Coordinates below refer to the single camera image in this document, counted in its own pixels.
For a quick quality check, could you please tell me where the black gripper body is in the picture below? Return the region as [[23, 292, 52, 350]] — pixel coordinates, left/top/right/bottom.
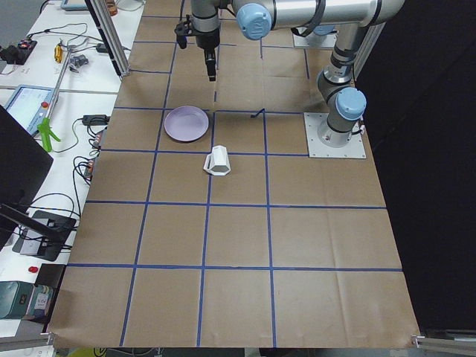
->
[[196, 30, 219, 63]]

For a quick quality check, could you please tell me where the white faceted cup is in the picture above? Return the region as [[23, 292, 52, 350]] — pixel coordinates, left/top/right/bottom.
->
[[203, 145, 231, 176]]

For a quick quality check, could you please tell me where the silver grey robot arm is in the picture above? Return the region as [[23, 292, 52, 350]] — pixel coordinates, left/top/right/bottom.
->
[[175, 0, 404, 148]]

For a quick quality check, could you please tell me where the lilac round plate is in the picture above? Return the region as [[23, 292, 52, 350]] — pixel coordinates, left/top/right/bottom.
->
[[164, 106, 209, 142]]

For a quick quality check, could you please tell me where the black power adapter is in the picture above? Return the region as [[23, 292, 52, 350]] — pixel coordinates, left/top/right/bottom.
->
[[81, 115, 110, 126]]

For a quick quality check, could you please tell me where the yellow hand tool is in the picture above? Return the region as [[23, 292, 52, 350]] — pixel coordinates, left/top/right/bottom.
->
[[54, 43, 63, 63]]

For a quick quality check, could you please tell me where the blue teach pendant tablet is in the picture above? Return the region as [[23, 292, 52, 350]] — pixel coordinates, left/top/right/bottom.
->
[[4, 84, 54, 136]]

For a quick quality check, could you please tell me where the black electronics box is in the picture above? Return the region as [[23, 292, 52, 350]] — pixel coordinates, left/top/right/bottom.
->
[[1, 38, 37, 65]]

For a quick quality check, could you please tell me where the black monitor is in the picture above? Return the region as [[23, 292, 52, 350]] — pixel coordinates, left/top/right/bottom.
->
[[0, 104, 54, 252]]

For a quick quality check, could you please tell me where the black monitor stand base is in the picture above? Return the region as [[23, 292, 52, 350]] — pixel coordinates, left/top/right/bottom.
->
[[12, 210, 77, 262]]

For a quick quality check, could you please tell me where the green metal box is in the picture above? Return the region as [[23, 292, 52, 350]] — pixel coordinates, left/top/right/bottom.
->
[[0, 281, 34, 320]]

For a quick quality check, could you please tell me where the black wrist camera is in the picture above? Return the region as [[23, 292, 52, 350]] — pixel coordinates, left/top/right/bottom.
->
[[175, 15, 193, 49]]

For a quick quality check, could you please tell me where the aluminium frame post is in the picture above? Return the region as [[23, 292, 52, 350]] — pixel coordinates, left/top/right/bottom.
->
[[85, 0, 130, 77]]

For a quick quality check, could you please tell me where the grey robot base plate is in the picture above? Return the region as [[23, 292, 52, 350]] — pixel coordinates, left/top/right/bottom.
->
[[303, 112, 367, 159]]

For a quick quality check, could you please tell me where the green handled reach grabber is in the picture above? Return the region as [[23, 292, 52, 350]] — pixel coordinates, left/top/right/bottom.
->
[[37, 46, 73, 152]]

